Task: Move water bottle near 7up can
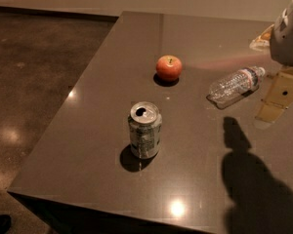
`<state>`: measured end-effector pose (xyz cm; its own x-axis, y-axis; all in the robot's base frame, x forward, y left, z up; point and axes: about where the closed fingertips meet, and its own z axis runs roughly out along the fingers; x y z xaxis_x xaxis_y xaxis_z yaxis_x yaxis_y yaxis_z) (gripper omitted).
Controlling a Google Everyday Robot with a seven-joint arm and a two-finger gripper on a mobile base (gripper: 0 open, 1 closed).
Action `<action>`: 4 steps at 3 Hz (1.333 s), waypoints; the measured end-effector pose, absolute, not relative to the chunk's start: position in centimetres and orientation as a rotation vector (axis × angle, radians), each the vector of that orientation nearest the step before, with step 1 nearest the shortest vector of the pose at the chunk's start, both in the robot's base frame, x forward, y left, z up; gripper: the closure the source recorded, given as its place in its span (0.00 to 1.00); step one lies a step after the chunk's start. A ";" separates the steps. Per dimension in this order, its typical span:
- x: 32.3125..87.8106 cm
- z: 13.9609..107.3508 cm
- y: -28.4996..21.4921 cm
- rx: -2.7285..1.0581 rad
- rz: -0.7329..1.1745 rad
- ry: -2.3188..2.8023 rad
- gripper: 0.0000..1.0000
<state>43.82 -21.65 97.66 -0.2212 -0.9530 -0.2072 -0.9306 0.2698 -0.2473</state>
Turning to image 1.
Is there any clear plastic water bottle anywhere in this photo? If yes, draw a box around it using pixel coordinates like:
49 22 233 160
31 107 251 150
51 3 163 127
207 66 266 109

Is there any silver 7up can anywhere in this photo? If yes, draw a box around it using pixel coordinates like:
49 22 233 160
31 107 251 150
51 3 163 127
128 101 162 159

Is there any black object on floor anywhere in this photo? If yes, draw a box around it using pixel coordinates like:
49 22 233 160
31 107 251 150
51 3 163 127
0 214 12 234

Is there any red apple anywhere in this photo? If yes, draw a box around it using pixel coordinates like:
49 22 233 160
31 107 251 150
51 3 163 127
156 55 183 82

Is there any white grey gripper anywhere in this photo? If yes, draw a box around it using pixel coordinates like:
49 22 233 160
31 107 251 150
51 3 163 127
249 0 293 123

